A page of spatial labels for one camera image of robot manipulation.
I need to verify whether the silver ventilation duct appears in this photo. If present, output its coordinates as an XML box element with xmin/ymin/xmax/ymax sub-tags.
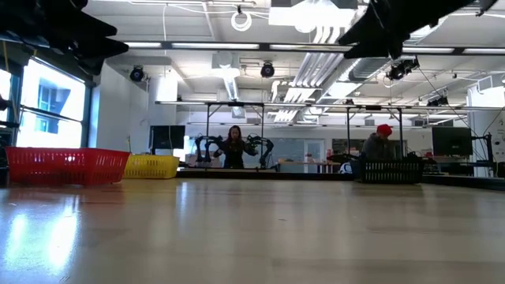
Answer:
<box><xmin>346</xmin><ymin>23</ymin><xmax>461</xmax><ymax>84</ymax></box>

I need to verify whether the yellow plastic basket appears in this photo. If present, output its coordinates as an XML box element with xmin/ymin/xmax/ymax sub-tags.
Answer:
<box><xmin>122</xmin><ymin>154</ymin><xmax>181</xmax><ymax>181</ymax></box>

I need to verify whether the black beam with light strips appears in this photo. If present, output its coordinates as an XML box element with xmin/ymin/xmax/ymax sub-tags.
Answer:
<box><xmin>124</xmin><ymin>40</ymin><xmax>505</xmax><ymax>56</ymax></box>

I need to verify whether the person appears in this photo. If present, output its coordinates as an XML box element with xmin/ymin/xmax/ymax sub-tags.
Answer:
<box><xmin>361</xmin><ymin>123</ymin><xmax>395</xmax><ymax>161</ymax></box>
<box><xmin>212</xmin><ymin>125</ymin><xmax>258</xmax><ymax>170</ymax></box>

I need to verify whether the black aluminium table frame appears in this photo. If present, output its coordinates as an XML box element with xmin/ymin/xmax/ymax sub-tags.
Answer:
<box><xmin>175</xmin><ymin>167</ymin><xmax>505</xmax><ymax>192</ymax></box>

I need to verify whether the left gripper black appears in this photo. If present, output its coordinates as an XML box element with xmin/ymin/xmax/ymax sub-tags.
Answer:
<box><xmin>0</xmin><ymin>0</ymin><xmax>130</xmax><ymax>76</ymax></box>

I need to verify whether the window with dark frame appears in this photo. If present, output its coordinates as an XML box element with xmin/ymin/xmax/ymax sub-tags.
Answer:
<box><xmin>0</xmin><ymin>58</ymin><xmax>95</xmax><ymax>149</ymax></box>

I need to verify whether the small black ceiling rig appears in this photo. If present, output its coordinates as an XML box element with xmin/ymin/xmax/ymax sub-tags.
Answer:
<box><xmin>425</xmin><ymin>95</ymin><xmax>450</xmax><ymax>108</ymax></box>

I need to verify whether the black equipment stand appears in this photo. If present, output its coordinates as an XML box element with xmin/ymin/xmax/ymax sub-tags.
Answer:
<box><xmin>471</xmin><ymin>133</ymin><xmax>494</xmax><ymax>174</ymax></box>

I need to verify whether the red plastic basket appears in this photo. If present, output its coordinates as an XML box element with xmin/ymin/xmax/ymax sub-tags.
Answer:
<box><xmin>4</xmin><ymin>146</ymin><xmax>131</xmax><ymax>187</ymax></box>

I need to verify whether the black ceiling camera rig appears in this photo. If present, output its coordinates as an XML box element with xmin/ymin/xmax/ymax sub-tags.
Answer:
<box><xmin>385</xmin><ymin>58</ymin><xmax>421</xmax><ymax>82</ymax></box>

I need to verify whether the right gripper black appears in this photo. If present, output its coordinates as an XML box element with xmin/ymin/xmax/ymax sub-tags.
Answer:
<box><xmin>338</xmin><ymin>0</ymin><xmax>474</xmax><ymax>60</ymax></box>

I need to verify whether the black computer monitor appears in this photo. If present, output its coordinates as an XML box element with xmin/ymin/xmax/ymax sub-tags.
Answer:
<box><xmin>431</xmin><ymin>125</ymin><xmax>473</xmax><ymax>157</ymax></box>
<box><xmin>148</xmin><ymin>125</ymin><xmax>186</xmax><ymax>155</ymax></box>

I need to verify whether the white coiled cable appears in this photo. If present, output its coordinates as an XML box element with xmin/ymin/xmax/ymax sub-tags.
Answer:
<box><xmin>230</xmin><ymin>9</ymin><xmax>253</xmax><ymax>32</ymax></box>

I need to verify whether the black plastic basket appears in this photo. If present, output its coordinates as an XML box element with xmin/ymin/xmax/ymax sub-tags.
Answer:
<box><xmin>354</xmin><ymin>159</ymin><xmax>427</xmax><ymax>185</ymax></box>

